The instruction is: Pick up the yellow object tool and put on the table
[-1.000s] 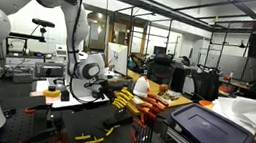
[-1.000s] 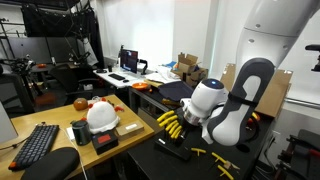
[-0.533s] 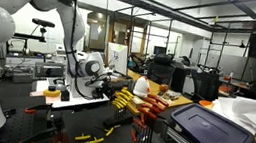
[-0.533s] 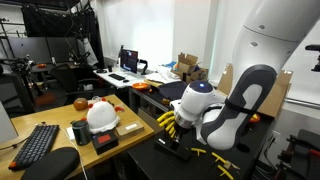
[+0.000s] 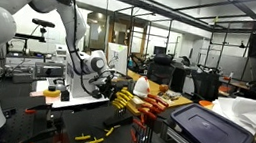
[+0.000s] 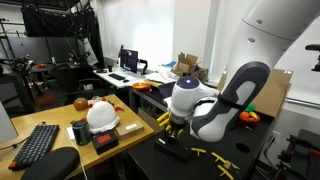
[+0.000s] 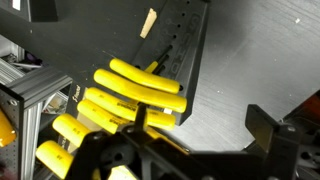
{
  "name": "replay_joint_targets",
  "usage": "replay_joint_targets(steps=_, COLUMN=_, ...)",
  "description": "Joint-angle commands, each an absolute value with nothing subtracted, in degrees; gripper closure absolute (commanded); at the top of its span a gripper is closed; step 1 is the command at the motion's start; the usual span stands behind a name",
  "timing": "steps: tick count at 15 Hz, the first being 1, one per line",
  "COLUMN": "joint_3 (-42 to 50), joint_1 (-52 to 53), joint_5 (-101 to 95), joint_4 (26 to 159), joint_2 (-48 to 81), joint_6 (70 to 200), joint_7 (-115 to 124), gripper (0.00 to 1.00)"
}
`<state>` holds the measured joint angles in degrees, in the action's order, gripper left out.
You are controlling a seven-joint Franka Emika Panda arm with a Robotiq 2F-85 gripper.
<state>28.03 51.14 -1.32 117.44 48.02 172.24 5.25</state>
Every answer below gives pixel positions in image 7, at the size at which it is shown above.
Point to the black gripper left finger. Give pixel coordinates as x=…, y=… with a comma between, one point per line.
x=86, y=156

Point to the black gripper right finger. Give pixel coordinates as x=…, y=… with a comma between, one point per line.
x=286, y=153

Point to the black stand for yellow keys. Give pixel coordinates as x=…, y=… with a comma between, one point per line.
x=196, y=50

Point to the yellow rounded object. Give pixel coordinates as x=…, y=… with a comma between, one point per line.
x=6, y=128

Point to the small tan tape strip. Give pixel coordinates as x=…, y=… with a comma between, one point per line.
x=148, y=23

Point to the aluminium extrusion frame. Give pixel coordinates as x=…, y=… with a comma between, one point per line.
x=30, y=90

